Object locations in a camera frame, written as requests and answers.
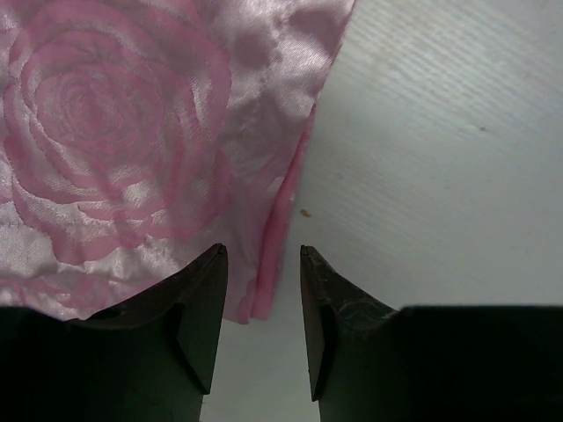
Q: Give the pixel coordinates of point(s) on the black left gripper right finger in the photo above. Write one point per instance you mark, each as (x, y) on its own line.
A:
(370, 362)

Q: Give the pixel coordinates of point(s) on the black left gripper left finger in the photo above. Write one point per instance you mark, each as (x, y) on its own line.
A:
(149, 358)

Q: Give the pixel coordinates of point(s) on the pink satin rose placemat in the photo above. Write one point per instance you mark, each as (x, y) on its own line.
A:
(135, 134)

